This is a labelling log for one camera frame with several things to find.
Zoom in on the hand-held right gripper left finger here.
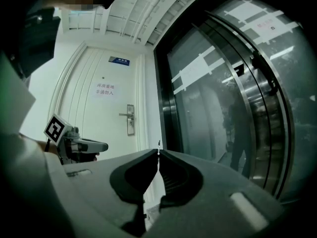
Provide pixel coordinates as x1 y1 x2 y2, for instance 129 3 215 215
63 149 159 229

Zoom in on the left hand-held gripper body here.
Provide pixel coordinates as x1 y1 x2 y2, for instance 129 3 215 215
44 113 100 165

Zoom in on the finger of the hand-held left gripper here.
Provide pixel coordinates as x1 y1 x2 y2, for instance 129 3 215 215
74 138 109 153

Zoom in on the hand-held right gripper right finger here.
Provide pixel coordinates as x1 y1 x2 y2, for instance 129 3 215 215
148 149 283 237

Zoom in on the white door with handle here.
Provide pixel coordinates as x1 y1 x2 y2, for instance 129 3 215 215
68 47 139 158

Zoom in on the person's left forearm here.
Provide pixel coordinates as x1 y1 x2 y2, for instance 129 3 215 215
37 139 59 153

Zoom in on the black-framed glass double door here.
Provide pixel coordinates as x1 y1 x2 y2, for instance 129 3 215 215
153 0 305 205

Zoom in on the blue door sign plate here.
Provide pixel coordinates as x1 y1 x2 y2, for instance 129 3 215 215
108 56 131 66

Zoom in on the white notice with red characters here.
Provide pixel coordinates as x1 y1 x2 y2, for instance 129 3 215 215
93 80 119 99

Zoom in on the person's black jacket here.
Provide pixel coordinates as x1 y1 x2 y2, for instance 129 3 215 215
14 6 61 79

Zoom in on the taped white paper notice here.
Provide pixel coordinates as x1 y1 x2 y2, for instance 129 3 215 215
172 46 216 95

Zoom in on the taped paper with red print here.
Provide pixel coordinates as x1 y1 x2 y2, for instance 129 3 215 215
241 16 300 46

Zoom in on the blank taped white paper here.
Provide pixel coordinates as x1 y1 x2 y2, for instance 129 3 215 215
224 0 284 26

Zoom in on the silver door lock with handle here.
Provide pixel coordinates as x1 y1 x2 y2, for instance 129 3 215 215
118 104 136 136

